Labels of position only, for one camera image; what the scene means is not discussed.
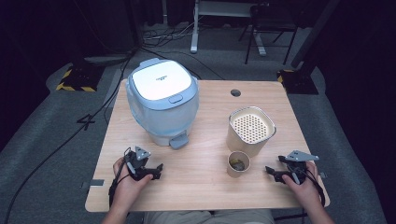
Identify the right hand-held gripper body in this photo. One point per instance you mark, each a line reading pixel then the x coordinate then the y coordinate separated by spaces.
pixel 297 168

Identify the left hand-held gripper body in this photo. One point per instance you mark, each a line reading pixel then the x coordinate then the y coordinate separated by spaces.
pixel 137 163

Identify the dark wet tea residue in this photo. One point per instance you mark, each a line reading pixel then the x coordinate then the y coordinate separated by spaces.
pixel 238 165

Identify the brown paper cup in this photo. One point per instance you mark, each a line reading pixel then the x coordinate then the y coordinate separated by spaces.
pixel 233 172

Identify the beige container with perforated strainer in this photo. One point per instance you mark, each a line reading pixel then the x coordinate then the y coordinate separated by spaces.
pixel 249 133

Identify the white and blue pedal bin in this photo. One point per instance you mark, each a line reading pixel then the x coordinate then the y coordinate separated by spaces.
pixel 162 102

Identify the person's right hand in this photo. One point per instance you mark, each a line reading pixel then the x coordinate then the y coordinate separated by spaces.
pixel 306 189

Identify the person's left hand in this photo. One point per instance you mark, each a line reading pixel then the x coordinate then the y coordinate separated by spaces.
pixel 126 189

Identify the grey tape strip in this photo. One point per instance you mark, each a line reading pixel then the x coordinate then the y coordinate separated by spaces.
pixel 97 182
pixel 322 175

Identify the person's beige pants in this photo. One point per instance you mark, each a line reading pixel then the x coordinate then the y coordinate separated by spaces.
pixel 202 217

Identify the yellow and black striped base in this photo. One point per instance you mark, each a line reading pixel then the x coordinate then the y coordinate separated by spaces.
pixel 299 84
pixel 77 79

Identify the dark slanted metal pole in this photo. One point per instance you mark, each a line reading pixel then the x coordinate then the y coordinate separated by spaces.
pixel 314 34

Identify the black chair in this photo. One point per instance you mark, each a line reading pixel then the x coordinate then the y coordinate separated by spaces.
pixel 267 21

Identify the white desk frame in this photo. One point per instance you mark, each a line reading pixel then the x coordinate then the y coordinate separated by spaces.
pixel 194 34

